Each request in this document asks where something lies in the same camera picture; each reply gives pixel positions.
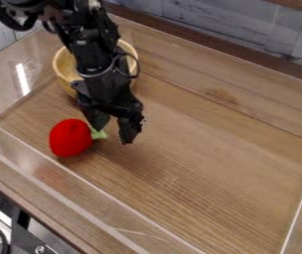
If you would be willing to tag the wooden bowl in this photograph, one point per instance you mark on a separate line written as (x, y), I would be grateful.
(64, 66)

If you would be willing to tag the red plush fruit green leaves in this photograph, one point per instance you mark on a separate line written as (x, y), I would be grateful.
(71, 137)

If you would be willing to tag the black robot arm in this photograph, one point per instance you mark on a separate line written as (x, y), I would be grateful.
(90, 35)

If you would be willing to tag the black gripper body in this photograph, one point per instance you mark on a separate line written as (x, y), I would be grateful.
(106, 88)

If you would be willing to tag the black table leg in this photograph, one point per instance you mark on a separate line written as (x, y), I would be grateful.
(23, 218)

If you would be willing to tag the clear acrylic tray wall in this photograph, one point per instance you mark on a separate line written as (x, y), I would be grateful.
(206, 184)

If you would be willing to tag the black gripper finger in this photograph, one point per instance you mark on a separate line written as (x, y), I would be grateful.
(96, 116)
(130, 128)

